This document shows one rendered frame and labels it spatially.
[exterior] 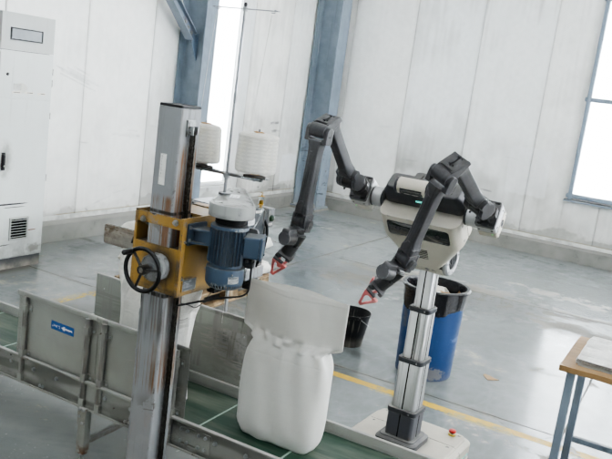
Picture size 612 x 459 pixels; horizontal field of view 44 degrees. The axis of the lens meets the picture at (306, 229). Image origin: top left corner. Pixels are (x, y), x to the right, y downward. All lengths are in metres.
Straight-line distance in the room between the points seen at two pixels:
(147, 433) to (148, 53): 6.11
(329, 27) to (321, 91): 0.96
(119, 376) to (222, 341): 0.56
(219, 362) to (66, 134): 4.55
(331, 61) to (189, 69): 3.25
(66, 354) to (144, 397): 0.72
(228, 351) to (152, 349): 0.81
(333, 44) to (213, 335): 8.41
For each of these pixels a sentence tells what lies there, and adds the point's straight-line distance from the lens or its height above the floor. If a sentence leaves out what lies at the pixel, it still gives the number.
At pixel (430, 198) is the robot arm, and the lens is 2.76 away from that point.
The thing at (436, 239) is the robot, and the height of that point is 1.31.
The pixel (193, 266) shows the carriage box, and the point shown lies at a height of 1.14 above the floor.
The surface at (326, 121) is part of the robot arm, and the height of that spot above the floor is 1.76.
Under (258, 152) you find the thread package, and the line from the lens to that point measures 2.92.
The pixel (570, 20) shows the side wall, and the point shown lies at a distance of 10.99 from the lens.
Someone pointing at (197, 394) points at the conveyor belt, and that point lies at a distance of 3.72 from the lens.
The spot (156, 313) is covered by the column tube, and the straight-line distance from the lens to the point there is 3.04.
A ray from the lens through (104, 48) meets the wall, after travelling 8.26.
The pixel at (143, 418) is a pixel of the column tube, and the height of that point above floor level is 0.49.
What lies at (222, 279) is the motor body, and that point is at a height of 1.13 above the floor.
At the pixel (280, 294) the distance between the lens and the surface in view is 3.15.
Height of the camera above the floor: 1.89
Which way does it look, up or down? 11 degrees down
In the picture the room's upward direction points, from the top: 8 degrees clockwise
